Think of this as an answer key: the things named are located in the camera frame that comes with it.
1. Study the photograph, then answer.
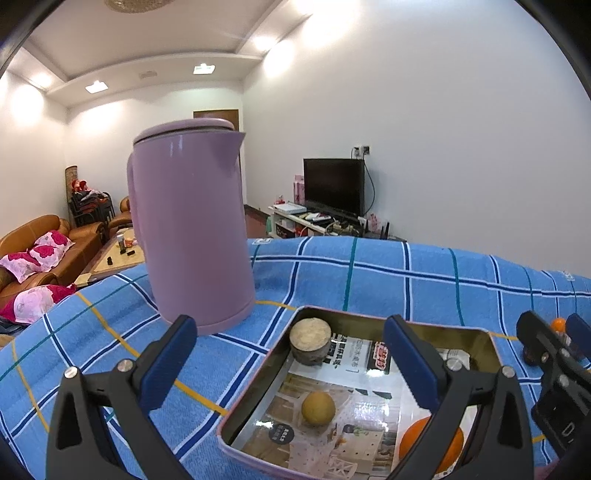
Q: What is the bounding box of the large orange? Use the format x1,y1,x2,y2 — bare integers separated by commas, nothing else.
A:
397,416,465,475

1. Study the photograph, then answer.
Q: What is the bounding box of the pink floral cushion near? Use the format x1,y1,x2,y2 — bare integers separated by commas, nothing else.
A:
1,284,77,325

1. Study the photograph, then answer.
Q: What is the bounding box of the brown wooden door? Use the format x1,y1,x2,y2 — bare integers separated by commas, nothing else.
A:
193,109,240,131

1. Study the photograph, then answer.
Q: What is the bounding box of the paper sheet in tray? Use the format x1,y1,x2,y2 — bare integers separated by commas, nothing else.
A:
230,333,479,480

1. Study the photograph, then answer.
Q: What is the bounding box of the pink metal tin tray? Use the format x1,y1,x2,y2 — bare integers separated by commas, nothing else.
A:
216,305,505,480

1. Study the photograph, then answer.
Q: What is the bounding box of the purple electric kettle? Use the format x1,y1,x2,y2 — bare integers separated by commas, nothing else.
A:
127,118,256,336

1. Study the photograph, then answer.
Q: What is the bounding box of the white tv stand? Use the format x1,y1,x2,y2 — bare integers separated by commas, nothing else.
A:
267,203,366,239

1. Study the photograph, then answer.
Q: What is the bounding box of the pink floral pillow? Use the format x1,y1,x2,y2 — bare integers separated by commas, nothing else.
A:
1,230,74,283

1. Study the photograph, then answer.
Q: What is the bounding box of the yellow-green round fruit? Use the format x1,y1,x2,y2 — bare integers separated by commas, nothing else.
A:
301,391,335,427

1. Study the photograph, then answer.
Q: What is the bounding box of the small orange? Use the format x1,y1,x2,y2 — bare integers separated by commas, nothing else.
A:
550,317,566,334

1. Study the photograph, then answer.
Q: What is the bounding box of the black television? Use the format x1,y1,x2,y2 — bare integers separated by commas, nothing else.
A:
303,158,366,216

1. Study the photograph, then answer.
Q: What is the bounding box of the brown leather armchair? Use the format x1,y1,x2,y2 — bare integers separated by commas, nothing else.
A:
107,196,132,238

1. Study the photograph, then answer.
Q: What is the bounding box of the cut grey water chestnut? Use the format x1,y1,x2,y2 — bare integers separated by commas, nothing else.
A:
290,317,332,366

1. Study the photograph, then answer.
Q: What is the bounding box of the wooden coffee table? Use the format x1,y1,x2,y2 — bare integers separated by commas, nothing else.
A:
74,227,145,289

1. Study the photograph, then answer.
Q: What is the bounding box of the brown leather sofa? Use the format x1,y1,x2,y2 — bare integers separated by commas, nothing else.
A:
1,215,105,306

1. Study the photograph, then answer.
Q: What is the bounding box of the blue plaid tablecloth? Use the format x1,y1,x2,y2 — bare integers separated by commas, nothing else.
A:
1,237,590,479

